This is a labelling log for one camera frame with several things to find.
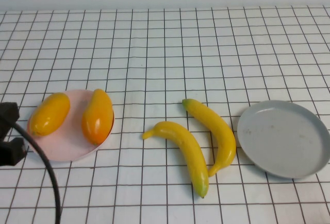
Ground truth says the grey round plate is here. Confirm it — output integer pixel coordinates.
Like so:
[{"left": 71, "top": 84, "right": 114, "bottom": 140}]
[{"left": 237, "top": 100, "right": 330, "bottom": 179}]

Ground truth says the yellow banana with green tip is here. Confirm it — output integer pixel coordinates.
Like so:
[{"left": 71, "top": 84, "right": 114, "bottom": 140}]
[
  {"left": 181, "top": 98, "right": 237, "bottom": 178},
  {"left": 142, "top": 121, "right": 209, "bottom": 198}
]

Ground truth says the white grid tablecloth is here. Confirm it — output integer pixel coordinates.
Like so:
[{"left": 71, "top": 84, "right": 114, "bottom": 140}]
[{"left": 0, "top": 3, "right": 330, "bottom": 224}]

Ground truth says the pink round plate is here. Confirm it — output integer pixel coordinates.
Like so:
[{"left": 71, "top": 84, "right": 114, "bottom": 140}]
[{"left": 27, "top": 89, "right": 116, "bottom": 162}]

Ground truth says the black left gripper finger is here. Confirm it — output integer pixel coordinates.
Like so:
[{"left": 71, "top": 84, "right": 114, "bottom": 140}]
[
  {"left": 0, "top": 102, "right": 21, "bottom": 140},
  {"left": 0, "top": 137, "right": 28, "bottom": 168}
]

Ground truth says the orange yellow mango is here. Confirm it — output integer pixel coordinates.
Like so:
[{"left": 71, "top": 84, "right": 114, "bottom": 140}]
[
  {"left": 81, "top": 89, "right": 114, "bottom": 145},
  {"left": 29, "top": 92, "right": 71, "bottom": 136}
]

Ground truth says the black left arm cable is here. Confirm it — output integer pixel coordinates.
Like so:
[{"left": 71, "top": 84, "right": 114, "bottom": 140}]
[{"left": 14, "top": 123, "right": 62, "bottom": 224}]

